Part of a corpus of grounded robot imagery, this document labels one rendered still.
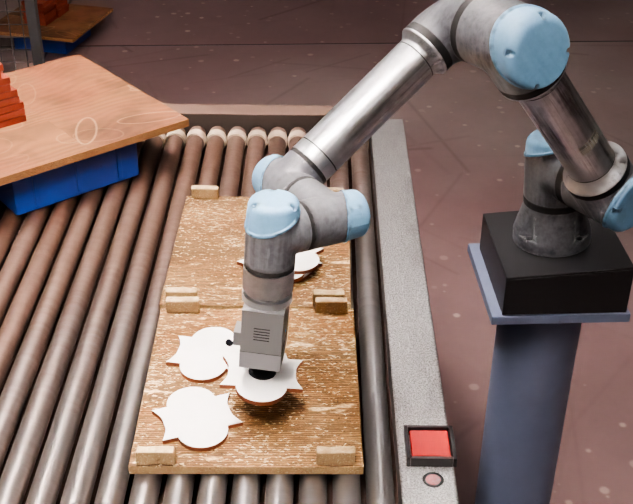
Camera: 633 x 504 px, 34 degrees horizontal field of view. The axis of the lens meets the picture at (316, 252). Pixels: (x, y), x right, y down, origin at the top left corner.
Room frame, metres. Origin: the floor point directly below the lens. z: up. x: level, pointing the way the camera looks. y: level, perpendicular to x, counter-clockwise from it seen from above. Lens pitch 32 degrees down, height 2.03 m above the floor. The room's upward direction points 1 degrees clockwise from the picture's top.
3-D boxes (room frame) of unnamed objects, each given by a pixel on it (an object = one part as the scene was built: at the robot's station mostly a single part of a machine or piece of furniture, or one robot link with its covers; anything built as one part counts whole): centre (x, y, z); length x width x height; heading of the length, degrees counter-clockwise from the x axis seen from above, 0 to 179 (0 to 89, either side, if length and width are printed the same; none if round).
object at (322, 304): (1.55, -0.03, 0.95); 0.06 x 0.02 x 0.03; 91
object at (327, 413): (1.35, 0.10, 0.93); 0.41 x 0.35 x 0.02; 1
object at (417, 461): (1.21, -0.18, 0.92); 0.08 x 0.08 x 0.02; 0
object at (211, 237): (1.77, 0.11, 0.93); 0.41 x 0.35 x 0.02; 179
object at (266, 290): (1.29, 0.07, 1.18); 0.08 x 0.08 x 0.05
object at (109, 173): (2.11, 0.61, 0.97); 0.31 x 0.31 x 0.10; 40
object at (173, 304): (1.55, 0.24, 0.95); 0.06 x 0.02 x 0.03; 91
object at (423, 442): (1.21, -0.18, 0.92); 0.06 x 0.06 x 0.01; 0
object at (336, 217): (1.36, -0.01, 1.25); 0.11 x 0.11 x 0.08; 32
